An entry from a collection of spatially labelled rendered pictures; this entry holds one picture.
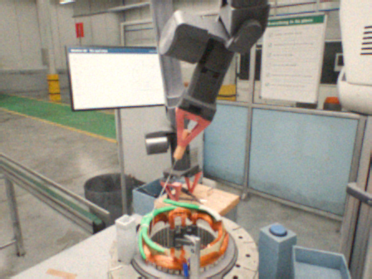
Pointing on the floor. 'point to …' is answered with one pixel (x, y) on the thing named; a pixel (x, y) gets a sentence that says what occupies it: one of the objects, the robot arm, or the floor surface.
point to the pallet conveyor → (64, 207)
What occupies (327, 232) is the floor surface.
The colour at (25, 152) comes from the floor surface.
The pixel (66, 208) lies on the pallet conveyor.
